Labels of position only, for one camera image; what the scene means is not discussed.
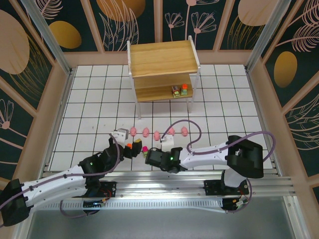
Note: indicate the aluminium mounting rail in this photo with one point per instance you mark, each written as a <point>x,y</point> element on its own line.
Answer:
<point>162,185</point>

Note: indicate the green toy car pink top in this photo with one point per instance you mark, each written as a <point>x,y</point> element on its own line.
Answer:
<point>144,149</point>

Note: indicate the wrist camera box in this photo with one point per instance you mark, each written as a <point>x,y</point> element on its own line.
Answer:
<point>168,143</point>
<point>119,136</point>

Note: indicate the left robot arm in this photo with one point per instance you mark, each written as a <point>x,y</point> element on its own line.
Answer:
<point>49,189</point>

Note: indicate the pink plastic toy pig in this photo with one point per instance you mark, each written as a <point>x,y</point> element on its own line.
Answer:
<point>146,132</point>
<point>171,132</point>
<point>133,131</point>
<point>184,131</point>
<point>156,135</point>

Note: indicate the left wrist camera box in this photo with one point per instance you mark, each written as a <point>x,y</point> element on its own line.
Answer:
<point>119,136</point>

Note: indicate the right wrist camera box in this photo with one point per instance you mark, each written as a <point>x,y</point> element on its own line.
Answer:
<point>168,143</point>

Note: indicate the aluminium frame post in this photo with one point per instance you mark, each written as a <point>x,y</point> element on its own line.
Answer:
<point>261,37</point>
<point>48,37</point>

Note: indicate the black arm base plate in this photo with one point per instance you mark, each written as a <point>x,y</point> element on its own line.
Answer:
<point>109,186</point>
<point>211,186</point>

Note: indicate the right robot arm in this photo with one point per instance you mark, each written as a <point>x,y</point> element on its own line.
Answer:
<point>207,159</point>

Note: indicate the frosted grey panel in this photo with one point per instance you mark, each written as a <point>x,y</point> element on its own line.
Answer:
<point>159,226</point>

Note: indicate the green toy car orange top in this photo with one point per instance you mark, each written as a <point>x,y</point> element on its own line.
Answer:
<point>128,145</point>
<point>184,90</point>

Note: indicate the green toy car grey top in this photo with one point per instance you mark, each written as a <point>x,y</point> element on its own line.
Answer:
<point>175,91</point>

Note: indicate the aluminium table edge strip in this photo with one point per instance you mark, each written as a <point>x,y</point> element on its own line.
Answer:
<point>66,94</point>
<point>254,94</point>

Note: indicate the wooden shelf white frame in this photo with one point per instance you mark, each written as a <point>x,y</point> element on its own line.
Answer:
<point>162,57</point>

